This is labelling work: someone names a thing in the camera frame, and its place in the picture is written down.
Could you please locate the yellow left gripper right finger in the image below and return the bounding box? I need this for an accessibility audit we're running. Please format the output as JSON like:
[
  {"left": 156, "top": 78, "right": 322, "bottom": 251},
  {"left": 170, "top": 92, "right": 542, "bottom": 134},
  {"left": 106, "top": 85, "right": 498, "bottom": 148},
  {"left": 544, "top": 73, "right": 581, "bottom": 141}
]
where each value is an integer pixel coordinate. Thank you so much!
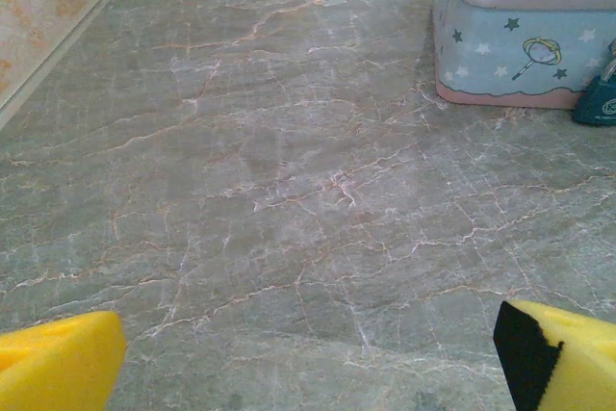
[{"left": 493, "top": 298, "right": 616, "bottom": 411}]

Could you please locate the blue padlock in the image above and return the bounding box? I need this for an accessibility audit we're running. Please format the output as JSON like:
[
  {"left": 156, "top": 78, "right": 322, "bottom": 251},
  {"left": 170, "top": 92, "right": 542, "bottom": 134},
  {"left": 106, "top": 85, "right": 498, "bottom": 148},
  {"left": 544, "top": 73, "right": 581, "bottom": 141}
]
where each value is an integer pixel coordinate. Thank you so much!
[{"left": 571, "top": 38, "right": 616, "bottom": 127}]

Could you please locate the aluminium side frame rail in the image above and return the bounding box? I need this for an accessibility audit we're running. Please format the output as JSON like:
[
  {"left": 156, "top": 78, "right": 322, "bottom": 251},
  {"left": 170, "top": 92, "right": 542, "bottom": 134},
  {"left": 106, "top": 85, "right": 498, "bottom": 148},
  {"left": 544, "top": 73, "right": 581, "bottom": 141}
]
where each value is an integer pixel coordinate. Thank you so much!
[{"left": 0, "top": 0, "right": 141, "bottom": 128}]

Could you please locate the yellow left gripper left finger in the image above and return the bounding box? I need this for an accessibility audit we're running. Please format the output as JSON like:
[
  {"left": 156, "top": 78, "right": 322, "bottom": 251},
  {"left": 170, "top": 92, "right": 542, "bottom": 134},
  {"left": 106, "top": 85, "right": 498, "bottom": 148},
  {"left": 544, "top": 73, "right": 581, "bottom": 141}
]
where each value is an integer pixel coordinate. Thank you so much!
[{"left": 0, "top": 310, "right": 127, "bottom": 411}]

